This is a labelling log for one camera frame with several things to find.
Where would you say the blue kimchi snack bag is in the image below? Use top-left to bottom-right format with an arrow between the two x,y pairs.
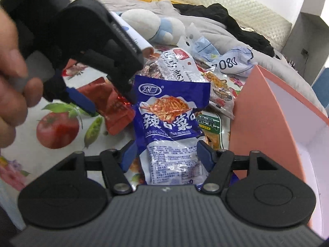
130,75 -> 233,187

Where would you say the pink cardboard box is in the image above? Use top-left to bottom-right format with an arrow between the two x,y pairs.
229,65 -> 328,239

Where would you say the red snack packet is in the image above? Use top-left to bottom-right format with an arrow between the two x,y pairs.
78,77 -> 135,135

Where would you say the white spray bottle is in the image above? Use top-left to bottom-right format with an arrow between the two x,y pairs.
110,11 -> 154,58

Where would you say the blue chair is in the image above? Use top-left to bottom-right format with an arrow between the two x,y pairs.
312,68 -> 329,106

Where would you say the green snack packet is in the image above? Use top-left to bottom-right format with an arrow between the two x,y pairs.
196,111 -> 224,150

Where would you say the white clear snack bag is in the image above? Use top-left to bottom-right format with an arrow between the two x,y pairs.
139,47 -> 207,83

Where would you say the cream padded headboard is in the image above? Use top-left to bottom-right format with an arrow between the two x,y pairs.
150,0 -> 293,52

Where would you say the white blue plush toy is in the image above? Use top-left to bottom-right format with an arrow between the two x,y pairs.
120,8 -> 186,46

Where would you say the black clothes pile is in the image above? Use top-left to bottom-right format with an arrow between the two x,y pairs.
173,3 -> 275,57

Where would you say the crumpled white blue bag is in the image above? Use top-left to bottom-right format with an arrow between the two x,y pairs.
211,47 -> 256,78

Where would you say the clear light blue bag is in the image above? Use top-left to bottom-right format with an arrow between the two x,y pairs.
177,23 -> 220,63

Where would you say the person's left hand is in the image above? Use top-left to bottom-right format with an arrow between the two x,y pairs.
0,9 -> 43,148

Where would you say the yellow clear snack packet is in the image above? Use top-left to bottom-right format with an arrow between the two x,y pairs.
201,71 -> 235,119

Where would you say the grey quilt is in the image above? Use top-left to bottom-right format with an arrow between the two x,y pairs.
101,0 -> 327,115

